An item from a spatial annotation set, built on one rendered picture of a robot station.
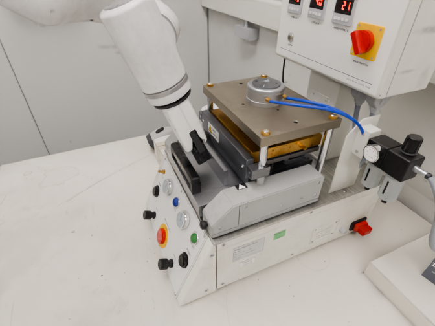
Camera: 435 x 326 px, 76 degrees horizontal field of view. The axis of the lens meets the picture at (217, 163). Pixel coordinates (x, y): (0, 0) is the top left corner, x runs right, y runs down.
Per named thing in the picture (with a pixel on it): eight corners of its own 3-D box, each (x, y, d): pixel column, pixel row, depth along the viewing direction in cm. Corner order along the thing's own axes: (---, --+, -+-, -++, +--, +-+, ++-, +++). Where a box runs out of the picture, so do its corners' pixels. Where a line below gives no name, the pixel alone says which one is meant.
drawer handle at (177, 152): (178, 154, 68) (177, 140, 66) (201, 192, 57) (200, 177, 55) (171, 156, 67) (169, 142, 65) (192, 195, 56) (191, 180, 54)
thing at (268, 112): (281, 103, 80) (289, 56, 73) (368, 160, 57) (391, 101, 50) (203, 119, 72) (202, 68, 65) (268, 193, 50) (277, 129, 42)
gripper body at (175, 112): (144, 90, 53) (169, 134, 61) (157, 112, 46) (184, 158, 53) (178, 72, 54) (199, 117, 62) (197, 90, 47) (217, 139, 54)
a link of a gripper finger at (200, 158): (186, 141, 58) (197, 163, 62) (191, 149, 55) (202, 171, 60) (199, 134, 58) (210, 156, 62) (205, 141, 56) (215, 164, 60)
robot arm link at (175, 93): (137, 83, 52) (145, 96, 54) (147, 100, 45) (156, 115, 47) (177, 61, 52) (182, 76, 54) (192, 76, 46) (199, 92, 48)
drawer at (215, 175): (266, 137, 82) (269, 113, 77) (316, 181, 66) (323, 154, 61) (168, 161, 72) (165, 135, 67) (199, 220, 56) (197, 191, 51)
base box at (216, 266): (290, 162, 102) (298, 121, 92) (374, 238, 75) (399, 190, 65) (145, 204, 85) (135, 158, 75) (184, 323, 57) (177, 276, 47)
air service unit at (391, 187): (353, 171, 62) (375, 110, 53) (413, 215, 51) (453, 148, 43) (334, 176, 60) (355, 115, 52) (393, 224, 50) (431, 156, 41)
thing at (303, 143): (268, 112, 76) (272, 77, 70) (323, 154, 59) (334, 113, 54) (209, 124, 70) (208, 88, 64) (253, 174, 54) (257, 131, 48)
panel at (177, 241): (146, 208, 83) (166, 155, 76) (176, 298, 61) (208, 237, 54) (140, 207, 82) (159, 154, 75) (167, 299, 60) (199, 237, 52)
